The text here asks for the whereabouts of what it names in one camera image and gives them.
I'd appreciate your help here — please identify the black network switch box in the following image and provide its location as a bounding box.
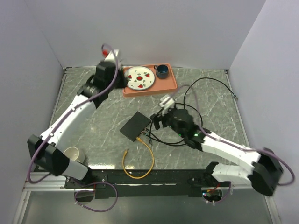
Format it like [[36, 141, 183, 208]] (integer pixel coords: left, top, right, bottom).
[[120, 112, 151, 142]]

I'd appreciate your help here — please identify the salmon pink tray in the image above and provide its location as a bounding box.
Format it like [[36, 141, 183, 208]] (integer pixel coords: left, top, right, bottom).
[[123, 63, 178, 98]]

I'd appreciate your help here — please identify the white watermelon pattern plate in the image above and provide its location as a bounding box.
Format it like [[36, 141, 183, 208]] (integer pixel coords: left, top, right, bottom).
[[124, 66, 156, 91]]

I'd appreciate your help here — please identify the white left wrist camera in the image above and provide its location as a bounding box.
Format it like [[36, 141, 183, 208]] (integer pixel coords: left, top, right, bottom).
[[102, 49, 121, 65]]

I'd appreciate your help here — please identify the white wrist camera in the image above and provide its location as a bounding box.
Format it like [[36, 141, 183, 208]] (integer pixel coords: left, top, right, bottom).
[[159, 94, 176, 116], [102, 49, 121, 65]]

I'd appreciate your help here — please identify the yellow ethernet cable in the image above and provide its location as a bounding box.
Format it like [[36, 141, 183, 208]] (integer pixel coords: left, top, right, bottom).
[[123, 137, 155, 180]]

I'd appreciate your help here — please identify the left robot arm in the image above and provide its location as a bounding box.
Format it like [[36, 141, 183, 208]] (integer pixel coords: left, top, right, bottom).
[[27, 60, 128, 188]]

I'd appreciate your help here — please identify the white paper cup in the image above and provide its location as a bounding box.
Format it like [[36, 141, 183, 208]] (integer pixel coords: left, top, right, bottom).
[[64, 147, 85, 163]]

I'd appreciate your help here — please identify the dark blue mug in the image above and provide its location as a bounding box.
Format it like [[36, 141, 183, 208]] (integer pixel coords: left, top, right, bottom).
[[154, 64, 169, 79]]

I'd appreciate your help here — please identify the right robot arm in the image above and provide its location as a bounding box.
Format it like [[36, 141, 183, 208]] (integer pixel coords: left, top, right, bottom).
[[150, 108, 283, 196]]

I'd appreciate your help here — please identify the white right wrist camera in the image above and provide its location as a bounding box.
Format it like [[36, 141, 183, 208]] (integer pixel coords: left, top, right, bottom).
[[159, 94, 176, 116]]

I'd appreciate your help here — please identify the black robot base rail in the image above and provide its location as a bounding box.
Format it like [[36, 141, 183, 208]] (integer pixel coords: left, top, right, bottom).
[[64, 169, 234, 200]]

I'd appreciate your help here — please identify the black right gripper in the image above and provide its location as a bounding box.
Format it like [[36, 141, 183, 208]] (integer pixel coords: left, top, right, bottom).
[[150, 106, 186, 138]]

